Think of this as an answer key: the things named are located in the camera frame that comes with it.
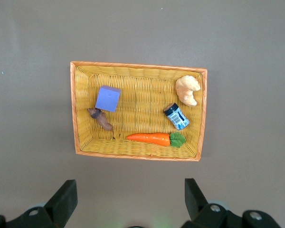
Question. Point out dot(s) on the small jar blue label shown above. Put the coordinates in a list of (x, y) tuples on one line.
[(178, 117)]

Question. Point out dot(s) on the yellow wicker tray orange rim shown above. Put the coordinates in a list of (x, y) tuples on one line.
[(142, 99)]

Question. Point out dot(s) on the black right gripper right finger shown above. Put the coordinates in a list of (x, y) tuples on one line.
[(197, 202)]

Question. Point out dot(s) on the brown root piece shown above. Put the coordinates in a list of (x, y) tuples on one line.
[(102, 118)]

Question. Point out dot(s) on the brown table cover cloth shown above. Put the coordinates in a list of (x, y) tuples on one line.
[(142, 31)]

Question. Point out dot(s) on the orange toy carrot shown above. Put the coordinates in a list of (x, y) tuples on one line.
[(152, 138)]

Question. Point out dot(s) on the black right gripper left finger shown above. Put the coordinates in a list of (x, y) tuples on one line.
[(59, 204)]

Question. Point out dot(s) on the beige toy croissant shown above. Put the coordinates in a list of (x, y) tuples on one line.
[(187, 89)]

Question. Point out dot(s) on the purple foam cube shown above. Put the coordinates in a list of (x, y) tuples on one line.
[(108, 98)]

